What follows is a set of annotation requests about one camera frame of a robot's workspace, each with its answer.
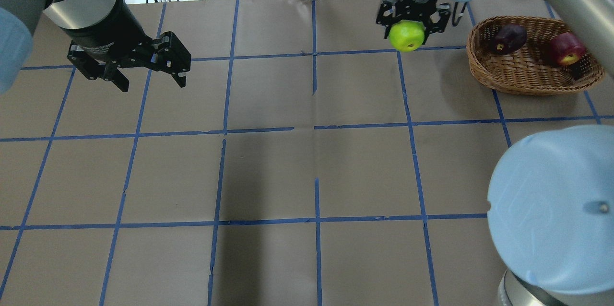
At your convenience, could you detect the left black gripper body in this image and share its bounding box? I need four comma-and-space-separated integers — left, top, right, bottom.
61, 4, 154, 65

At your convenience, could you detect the green apple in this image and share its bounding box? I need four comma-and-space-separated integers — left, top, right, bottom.
388, 20, 426, 52

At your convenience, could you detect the dark red apple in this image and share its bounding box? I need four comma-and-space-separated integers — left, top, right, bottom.
489, 24, 528, 55

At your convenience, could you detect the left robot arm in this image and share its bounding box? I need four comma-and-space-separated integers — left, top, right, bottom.
0, 0, 191, 93

